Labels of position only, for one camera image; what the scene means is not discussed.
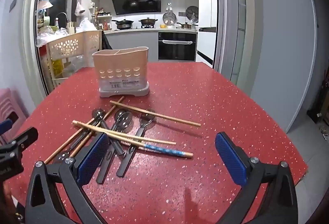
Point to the blue patterned wooden chopstick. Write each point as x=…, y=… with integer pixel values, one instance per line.
x=164, y=150

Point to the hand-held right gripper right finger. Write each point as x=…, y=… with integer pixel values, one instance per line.
x=230, y=159

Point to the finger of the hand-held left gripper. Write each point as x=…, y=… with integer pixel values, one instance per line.
x=5, y=125
x=24, y=135

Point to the pink plastic stool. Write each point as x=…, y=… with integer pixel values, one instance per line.
x=10, y=106

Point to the grey wall switch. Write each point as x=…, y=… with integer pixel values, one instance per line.
x=12, y=4

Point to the round dark divided pan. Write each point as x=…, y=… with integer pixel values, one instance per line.
x=192, y=12

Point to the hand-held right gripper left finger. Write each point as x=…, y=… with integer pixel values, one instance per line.
x=93, y=156

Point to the round metal steamer plate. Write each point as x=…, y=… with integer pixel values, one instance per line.
x=169, y=18

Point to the beige plastic trolley rack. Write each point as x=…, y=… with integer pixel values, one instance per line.
x=64, y=47

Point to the beige plastic utensil holder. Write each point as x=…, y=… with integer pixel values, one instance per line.
x=120, y=70

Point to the grey kitchen counter cabinet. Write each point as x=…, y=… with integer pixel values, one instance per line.
x=133, y=43

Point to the white plastic bag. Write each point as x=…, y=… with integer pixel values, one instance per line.
x=86, y=25

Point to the heap of clear plastic bags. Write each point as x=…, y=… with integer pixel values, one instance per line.
x=51, y=35

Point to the dark hanging jacket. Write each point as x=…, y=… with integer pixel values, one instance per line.
x=106, y=41

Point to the dark cooking pot with lid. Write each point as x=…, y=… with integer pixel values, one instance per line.
x=148, y=21

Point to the hanging plastic bag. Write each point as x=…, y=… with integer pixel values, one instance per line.
x=79, y=9

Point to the black wok with lid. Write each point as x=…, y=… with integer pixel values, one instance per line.
x=124, y=23

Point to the black built-in oven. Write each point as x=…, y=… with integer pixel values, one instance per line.
x=177, y=47

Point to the black range hood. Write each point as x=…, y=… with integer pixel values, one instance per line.
x=137, y=2

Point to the black kitchen faucet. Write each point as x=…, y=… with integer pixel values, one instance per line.
x=61, y=14

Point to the white refrigerator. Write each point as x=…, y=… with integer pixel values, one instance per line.
x=205, y=8

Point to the yellow bowl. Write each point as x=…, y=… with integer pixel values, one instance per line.
x=163, y=26

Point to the small steel saucepan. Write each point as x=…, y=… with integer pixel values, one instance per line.
x=184, y=25

